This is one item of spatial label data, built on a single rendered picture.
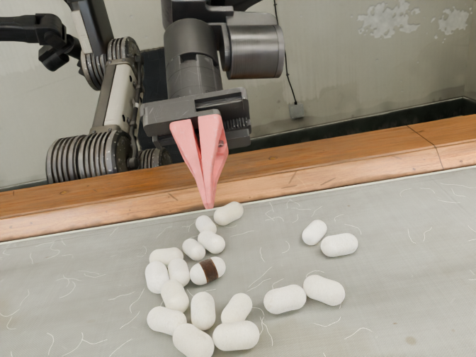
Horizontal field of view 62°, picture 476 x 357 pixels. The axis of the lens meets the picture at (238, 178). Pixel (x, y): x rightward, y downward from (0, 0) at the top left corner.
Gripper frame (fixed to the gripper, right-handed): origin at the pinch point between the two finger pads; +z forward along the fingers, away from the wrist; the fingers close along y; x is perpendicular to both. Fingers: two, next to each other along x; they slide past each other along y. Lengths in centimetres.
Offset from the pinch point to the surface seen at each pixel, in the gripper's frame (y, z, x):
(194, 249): -2.7, 2.5, 6.7
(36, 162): -118, -113, 165
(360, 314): 11.1, 11.5, 1.6
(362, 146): 20.3, -11.1, 16.4
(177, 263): -4.2, 4.1, 5.0
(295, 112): 40, -121, 170
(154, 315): -5.6, 9.2, 1.0
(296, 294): 6.2, 9.3, 1.0
